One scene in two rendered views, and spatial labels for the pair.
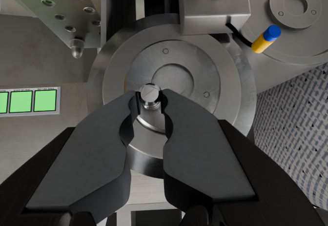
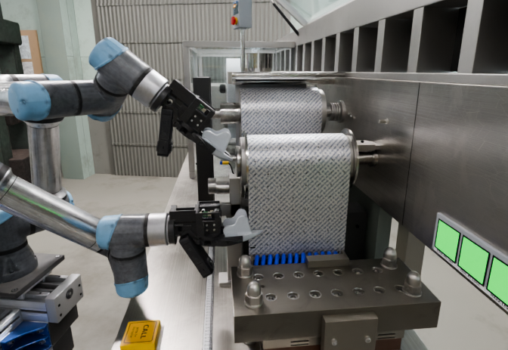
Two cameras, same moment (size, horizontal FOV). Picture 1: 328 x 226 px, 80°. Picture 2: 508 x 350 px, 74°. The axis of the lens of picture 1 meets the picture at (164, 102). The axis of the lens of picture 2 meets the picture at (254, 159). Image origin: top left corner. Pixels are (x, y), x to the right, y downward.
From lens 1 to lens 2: 0.79 m
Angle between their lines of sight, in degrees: 81
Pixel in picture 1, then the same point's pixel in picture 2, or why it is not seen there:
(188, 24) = (233, 177)
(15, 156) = (497, 176)
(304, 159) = (274, 118)
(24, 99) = (467, 258)
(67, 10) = (343, 284)
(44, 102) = (447, 238)
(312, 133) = (267, 129)
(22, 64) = not seen: outside the picture
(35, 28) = not seen: outside the picture
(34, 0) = (335, 299)
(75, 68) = not seen: outside the picture
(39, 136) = (463, 193)
